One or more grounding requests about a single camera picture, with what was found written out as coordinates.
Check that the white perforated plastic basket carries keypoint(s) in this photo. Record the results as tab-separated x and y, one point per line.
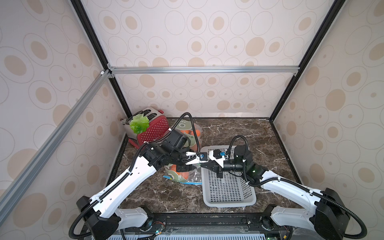
230	191

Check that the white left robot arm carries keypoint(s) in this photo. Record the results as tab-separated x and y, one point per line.
100	216

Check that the green plastic lettuce leaf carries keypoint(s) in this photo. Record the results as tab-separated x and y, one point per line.
139	123

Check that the aluminium rear cross bar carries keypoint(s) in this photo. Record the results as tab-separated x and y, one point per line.
205	70

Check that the black corner frame post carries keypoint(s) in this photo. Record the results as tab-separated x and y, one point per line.
313	47

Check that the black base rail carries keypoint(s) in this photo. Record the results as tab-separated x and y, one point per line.
212	223

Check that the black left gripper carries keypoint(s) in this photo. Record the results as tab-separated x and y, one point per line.
187	163

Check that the red polka-dot toaster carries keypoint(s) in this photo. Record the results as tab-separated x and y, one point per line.
158	126

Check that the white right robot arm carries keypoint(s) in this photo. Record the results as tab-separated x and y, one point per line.
320	211

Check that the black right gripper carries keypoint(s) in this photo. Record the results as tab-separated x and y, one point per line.
218	166

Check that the aluminium left side bar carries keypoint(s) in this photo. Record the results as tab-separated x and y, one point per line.
24	180

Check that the black left corner post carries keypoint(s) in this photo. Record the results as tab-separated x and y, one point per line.
98	49

